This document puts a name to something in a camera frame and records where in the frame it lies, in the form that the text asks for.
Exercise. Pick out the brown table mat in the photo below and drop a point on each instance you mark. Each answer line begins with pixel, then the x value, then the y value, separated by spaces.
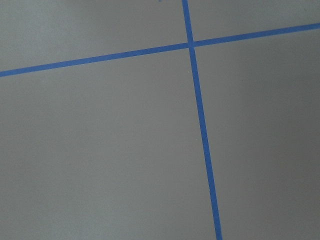
pixel 159 119

